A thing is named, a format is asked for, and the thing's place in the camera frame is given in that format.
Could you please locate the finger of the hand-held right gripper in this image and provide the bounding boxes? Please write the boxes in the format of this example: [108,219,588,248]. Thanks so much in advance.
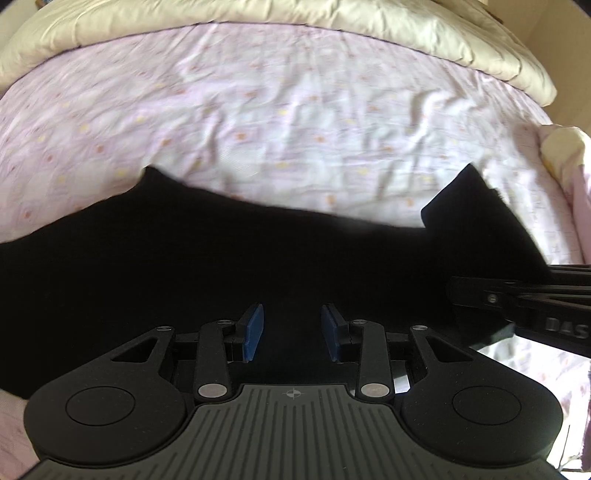
[545,264,591,289]
[449,275,591,359]

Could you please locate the pink patterned bed sheet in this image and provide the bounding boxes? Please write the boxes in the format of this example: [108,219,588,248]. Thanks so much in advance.
[0,22,591,472]

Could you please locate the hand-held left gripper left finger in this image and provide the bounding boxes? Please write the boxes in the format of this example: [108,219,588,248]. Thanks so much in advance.
[99,302,267,402]

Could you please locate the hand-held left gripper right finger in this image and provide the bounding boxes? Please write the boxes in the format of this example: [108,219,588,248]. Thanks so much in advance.
[320,303,481,402]

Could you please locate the cream duvet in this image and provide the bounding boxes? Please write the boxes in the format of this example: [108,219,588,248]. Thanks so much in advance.
[0,0,558,108]

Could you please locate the black pants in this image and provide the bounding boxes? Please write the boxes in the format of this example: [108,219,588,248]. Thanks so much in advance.
[0,163,557,403]

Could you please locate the pink striped pillowcase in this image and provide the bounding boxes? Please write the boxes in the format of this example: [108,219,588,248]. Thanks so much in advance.
[561,159,591,266]

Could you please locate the cream pillow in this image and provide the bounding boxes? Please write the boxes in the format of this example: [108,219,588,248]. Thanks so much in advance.
[539,124,591,183]

